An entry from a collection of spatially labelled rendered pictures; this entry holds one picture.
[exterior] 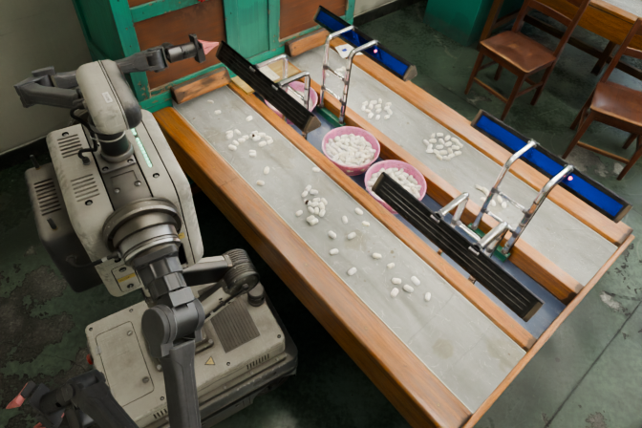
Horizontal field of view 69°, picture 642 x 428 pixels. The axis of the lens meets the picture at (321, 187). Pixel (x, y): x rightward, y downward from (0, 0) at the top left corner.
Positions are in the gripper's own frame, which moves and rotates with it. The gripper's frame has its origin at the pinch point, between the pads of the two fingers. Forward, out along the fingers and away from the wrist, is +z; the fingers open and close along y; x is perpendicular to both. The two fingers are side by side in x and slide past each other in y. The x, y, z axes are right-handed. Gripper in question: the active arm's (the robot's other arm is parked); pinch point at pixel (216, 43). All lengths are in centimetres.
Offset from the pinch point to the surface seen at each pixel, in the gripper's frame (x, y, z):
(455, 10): -126, 53, 262
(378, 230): 63, 70, 28
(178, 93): -33.0, 25.9, -12.6
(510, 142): 82, 41, 78
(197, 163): 1, 46, -20
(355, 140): 19, 54, 50
